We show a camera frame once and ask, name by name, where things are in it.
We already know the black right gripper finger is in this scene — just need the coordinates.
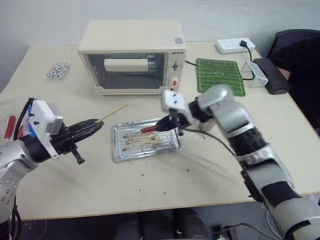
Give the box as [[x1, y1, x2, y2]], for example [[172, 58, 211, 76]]
[[155, 122, 179, 133], [156, 113, 175, 128]]

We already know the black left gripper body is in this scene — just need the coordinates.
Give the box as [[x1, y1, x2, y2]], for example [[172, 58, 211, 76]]
[[49, 124, 86, 165]]

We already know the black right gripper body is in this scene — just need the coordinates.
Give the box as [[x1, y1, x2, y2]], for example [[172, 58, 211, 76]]
[[167, 108, 192, 136]]

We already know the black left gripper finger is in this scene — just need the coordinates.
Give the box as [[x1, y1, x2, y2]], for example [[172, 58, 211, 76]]
[[65, 118, 101, 133], [71, 121, 106, 144]]

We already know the red sausage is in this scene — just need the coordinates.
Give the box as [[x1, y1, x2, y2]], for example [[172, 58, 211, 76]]
[[140, 125, 160, 135]]

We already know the thin wooden skewer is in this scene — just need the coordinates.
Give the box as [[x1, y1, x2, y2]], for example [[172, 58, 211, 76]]
[[96, 104, 129, 125]]

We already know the ribbed metal baking tray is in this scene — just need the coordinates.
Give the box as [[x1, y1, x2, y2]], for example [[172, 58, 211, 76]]
[[111, 117, 183, 163]]

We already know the red stick-shaped object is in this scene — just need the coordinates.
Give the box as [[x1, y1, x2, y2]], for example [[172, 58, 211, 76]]
[[4, 115, 16, 140]]

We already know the pile of tiny football balls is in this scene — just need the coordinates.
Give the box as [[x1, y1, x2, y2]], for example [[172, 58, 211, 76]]
[[45, 61, 72, 80]]

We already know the green football pitch mat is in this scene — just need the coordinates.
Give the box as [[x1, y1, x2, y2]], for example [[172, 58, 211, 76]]
[[195, 57, 247, 98]]

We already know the clear triangular plastic box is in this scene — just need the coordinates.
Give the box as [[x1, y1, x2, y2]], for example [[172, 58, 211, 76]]
[[240, 60, 269, 89]]

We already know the cream toaster oven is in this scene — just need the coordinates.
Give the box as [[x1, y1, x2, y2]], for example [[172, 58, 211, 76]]
[[77, 19, 188, 97]]

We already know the white power strip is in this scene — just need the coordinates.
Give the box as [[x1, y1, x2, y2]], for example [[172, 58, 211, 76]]
[[215, 37, 257, 55]]

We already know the dark rounded shape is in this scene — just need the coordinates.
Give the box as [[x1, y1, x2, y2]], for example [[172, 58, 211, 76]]
[[174, 208, 212, 240]]

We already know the small electronic board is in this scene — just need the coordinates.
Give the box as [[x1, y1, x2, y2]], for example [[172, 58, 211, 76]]
[[216, 224, 241, 240]]

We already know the person in black clothing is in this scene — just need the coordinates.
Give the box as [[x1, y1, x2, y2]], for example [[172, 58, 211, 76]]
[[266, 33, 320, 138]]

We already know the black chair backrest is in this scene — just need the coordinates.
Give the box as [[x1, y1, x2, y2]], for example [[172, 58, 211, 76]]
[[274, 28, 320, 43]]

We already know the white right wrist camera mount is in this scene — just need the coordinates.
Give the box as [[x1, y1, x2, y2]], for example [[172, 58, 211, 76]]
[[160, 89, 195, 126]]

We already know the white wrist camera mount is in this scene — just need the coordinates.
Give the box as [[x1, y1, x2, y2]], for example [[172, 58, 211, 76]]
[[160, 89, 195, 126], [23, 98, 65, 160]]

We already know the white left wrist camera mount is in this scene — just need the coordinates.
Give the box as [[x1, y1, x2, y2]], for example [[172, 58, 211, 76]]
[[23, 98, 65, 160]]

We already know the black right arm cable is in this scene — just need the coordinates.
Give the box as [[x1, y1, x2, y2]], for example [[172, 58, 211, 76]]
[[183, 126, 262, 202]]

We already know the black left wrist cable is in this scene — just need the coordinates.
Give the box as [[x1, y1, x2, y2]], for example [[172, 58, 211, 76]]
[[12, 97, 36, 142]]

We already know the black left shoulder cable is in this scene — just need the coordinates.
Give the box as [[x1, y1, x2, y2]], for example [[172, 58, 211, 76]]
[[8, 193, 24, 240]]

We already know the black power plug and cable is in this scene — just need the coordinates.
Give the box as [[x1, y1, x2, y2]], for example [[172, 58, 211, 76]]
[[184, 39, 256, 82]]

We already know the thin grey cable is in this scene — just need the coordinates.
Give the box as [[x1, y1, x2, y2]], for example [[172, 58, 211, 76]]
[[233, 222, 277, 239]]

